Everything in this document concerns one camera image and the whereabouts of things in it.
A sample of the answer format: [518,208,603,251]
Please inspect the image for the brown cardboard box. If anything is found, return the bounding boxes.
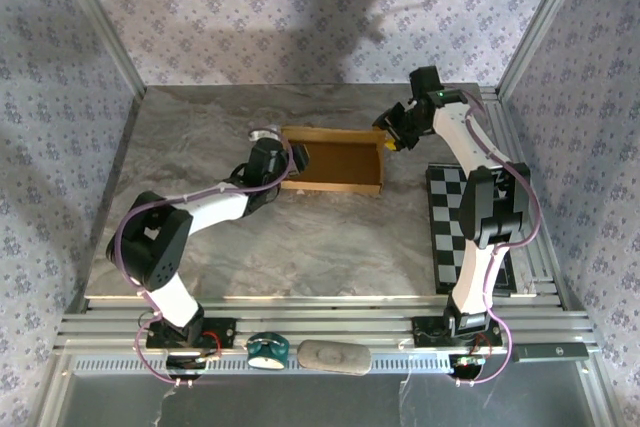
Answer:
[277,125,389,197]

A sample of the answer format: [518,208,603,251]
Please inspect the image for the black white checkerboard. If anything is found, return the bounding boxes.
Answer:
[424,161,516,297]

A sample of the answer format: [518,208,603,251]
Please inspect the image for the aluminium extrusion base rails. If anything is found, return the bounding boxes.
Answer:
[54,295,599,354]

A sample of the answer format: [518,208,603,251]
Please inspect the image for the teal tape dispenser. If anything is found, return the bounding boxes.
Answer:
[245,331,290,371]

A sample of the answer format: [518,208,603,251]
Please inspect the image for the grey oval stone pad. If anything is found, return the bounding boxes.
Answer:
[297,339,373,377]

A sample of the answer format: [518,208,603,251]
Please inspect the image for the black rectangular device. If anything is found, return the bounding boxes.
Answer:
[510,342,590,363]

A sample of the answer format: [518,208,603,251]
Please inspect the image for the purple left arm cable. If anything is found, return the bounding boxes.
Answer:
[115,144,294,389]

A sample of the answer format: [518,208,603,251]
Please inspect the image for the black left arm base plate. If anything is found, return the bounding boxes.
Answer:
[144,317,237,352]

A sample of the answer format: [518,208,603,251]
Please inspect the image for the aluminium side rail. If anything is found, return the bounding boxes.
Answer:
[479,86,571,311]

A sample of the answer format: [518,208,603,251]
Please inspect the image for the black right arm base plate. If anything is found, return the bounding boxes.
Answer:
[412,315,504,348]

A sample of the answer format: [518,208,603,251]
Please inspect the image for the grey slotted cable duct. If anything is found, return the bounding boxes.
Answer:
[72,352,501,378]

